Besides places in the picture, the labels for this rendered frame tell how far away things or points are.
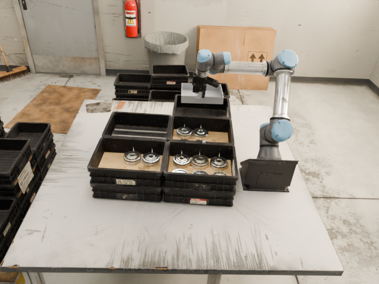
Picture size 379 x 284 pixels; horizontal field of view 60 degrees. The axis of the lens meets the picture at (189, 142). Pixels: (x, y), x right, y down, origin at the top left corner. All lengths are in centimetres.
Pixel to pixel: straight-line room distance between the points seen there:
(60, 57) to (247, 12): 266
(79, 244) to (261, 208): 99
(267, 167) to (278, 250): 46
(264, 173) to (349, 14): 358
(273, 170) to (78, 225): 111
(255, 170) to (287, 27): 328
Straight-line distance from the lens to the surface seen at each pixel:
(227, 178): 174
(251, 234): 180
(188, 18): 471
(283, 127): 190
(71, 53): 508
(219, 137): 221
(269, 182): 201
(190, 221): 181
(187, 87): 230
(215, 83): 203
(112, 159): 200
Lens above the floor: 206
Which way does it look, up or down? 35 degrees down
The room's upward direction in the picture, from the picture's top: 3 degrees clockwise
